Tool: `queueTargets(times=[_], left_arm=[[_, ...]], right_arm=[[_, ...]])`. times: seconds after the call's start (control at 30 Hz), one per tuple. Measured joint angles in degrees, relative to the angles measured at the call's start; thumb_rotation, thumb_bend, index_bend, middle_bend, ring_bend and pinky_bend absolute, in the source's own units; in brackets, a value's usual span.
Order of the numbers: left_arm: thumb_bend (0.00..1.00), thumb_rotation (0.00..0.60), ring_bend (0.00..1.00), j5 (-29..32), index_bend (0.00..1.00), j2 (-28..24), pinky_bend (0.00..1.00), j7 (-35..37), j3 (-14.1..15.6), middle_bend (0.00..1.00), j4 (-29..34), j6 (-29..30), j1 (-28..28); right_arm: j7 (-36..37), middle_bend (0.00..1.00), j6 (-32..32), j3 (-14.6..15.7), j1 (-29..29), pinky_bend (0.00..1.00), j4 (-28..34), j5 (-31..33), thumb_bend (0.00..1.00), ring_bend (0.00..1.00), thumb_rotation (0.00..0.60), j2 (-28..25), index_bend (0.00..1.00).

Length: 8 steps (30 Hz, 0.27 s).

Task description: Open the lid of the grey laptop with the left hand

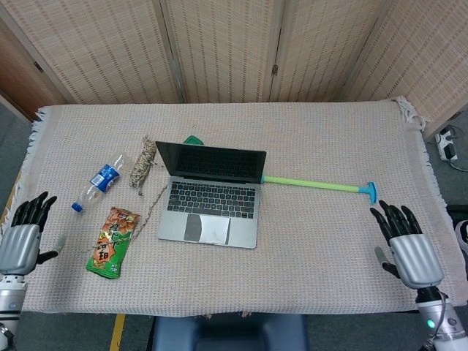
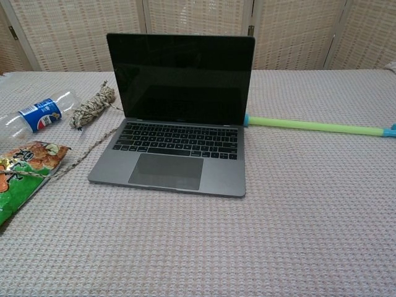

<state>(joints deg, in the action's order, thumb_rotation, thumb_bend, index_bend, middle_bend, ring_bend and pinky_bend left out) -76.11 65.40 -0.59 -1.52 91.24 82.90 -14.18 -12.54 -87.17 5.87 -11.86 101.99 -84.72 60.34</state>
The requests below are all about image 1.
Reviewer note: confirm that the silver laptop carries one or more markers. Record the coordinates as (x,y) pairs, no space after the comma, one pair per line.
(212,215)

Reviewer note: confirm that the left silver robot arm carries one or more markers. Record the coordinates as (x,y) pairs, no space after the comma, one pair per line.
(9,303)

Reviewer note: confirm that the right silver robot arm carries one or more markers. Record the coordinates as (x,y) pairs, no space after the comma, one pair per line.
(437,314)

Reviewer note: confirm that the clear bottle with blue label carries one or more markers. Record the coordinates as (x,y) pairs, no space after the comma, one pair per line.
(102,179)

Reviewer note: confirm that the white power strip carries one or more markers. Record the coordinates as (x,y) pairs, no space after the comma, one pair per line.
(447,144)

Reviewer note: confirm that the green orange snack bag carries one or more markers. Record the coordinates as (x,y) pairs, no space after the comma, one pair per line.
(111,245)

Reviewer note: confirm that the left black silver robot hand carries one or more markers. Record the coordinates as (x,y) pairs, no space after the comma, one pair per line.
(20,245)

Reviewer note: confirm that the green plastic container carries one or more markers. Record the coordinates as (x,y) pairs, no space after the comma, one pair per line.
(193,140)

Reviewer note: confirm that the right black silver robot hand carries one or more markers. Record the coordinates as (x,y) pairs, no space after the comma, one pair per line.
(413,256)

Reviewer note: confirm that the woven folding screen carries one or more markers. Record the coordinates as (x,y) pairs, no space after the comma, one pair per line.
(226,47)

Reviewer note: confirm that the beige woven tablecloth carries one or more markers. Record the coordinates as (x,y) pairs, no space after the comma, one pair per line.
(311,256)

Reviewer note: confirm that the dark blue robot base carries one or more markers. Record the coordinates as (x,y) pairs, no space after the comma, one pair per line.
(226,332)

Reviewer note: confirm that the green blue water pump tube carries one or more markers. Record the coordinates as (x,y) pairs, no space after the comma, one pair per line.
(311,183)

